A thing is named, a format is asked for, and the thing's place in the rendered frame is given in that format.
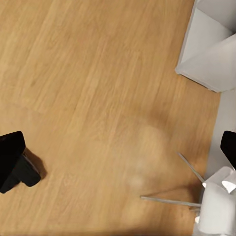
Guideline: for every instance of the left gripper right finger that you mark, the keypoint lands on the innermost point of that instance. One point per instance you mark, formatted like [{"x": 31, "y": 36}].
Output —
[{"x": 228, "y": 146}]

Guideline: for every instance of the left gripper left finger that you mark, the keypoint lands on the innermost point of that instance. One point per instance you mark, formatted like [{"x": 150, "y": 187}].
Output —
[{"x": 12, "y": 147}]

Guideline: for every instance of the digital camera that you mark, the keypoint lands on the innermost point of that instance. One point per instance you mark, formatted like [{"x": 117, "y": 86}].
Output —
[{"x": 24, "y": 171}]

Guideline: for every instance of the bookcase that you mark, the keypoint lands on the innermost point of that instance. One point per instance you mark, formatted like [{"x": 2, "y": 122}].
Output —
[{"x": 208, "y": 54}]

